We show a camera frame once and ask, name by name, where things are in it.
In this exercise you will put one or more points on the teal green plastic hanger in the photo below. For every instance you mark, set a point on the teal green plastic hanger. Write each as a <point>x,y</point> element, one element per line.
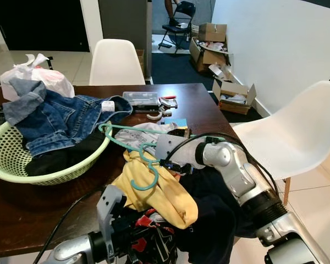
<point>157,176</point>

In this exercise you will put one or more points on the red black printed garment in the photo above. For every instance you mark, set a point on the red black printed garment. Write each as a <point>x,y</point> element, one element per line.
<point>157,242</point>

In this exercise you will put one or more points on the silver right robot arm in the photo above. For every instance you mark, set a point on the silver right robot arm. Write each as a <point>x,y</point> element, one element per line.
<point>239,170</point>

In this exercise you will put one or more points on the yellow garment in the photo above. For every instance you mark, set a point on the yellow garment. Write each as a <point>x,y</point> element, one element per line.
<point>159,206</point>

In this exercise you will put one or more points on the light grey printed garment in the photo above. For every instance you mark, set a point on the light grey printed garment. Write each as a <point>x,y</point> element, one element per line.
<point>148,135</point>

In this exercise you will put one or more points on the blue card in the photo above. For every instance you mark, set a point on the blue card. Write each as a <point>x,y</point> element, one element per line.
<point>176,122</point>

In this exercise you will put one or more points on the white curved plastic piece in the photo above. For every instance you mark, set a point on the white curved plastic piece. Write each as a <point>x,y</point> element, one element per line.
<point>154,115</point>

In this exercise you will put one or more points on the navy garment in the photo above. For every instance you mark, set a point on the navy garment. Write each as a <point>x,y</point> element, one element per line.
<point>214,220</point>

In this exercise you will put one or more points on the clear plastic storage box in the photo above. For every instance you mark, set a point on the clear plastic storage box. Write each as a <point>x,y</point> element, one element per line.
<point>140,99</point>

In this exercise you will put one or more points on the open cardboard box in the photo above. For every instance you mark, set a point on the open cardboard box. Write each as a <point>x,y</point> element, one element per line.
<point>203,58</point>
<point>236,104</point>

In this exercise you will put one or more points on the blue denim jacket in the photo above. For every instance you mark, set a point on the blue denim jacket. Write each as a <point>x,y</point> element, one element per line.
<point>60,118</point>

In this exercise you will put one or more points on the light green plastic basket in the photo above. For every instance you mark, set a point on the light green plastic basket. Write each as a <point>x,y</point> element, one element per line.
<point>16,162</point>

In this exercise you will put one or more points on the black folding chair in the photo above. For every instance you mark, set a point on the black folding chair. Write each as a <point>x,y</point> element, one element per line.
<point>179,30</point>

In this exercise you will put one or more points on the closed cardboard box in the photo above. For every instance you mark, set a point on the closed cardboard box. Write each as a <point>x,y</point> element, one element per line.
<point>212,33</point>

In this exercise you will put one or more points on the white plastic bag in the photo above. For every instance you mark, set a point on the white plastic bag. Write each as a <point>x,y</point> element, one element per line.
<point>49,82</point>

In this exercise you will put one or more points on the person with bare legs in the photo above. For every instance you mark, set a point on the person with bare legs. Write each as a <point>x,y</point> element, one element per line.
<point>169,10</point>

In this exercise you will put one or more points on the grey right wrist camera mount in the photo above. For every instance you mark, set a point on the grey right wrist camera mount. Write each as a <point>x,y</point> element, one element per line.
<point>173,147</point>

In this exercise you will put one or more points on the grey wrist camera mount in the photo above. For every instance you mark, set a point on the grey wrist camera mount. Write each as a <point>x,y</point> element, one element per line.
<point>110,209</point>
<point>173,147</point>

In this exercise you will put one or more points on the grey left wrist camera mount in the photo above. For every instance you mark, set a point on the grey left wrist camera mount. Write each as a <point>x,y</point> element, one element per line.
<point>110,209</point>

